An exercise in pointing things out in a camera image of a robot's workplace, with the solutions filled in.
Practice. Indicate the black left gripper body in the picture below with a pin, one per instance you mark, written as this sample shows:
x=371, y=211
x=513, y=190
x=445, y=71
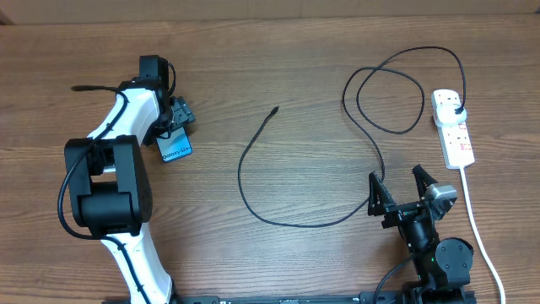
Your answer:
x=181, y=114

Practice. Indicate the blue Samsung Galaxy smartphone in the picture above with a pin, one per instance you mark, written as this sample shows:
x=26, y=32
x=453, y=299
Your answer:
x=175, y=147

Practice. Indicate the white charger plug adapter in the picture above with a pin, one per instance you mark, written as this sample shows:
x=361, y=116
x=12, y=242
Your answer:
x=446, y=115

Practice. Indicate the white power strip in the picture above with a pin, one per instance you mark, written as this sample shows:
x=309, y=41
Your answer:
x=454, y=140

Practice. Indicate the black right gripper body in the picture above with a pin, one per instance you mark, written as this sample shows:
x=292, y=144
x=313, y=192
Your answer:
x=398, y=214

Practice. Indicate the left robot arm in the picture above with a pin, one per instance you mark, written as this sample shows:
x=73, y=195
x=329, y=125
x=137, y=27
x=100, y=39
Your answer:
x=107, y=181

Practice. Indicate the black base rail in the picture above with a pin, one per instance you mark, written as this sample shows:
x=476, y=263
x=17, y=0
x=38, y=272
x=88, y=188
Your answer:
x=295, y=300

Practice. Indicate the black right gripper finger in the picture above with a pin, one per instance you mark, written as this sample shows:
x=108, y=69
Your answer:
x=423, y=180
x=380, y=198

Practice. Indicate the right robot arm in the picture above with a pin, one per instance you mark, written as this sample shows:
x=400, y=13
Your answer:
x=442, y=266

